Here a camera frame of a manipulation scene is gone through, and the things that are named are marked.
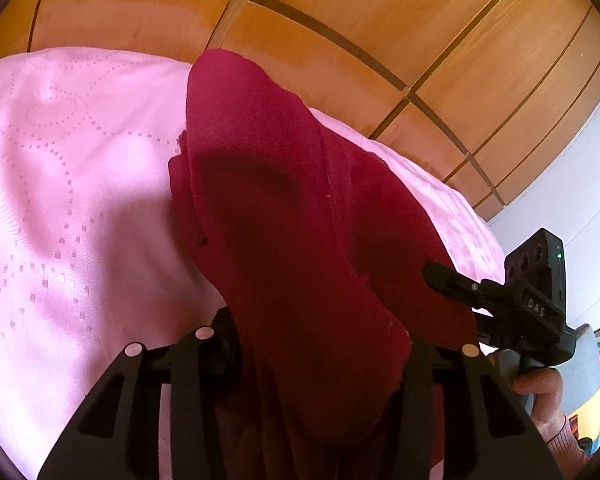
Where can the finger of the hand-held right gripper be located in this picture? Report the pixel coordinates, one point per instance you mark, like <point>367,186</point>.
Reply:
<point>467,287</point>

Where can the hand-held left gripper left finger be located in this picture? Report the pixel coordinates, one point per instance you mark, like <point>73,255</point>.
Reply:
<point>212,347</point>

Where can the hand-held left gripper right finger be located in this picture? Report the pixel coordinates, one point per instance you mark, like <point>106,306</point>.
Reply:
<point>432,362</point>

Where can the dark red garment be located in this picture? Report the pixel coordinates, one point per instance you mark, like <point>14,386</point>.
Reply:
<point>290,240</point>

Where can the person's right forearm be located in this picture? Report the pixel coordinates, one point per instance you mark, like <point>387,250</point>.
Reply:
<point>562,437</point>

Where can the person's right hand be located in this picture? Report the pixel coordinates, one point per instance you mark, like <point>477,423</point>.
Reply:
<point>545,390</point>

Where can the grey cushion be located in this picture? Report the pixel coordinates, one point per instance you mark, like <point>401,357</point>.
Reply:
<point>585,365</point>

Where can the yellow object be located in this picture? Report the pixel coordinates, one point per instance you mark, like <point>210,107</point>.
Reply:
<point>587,415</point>

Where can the pink patterned bedspread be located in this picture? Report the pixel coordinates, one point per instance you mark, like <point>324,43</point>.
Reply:
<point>70,185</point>

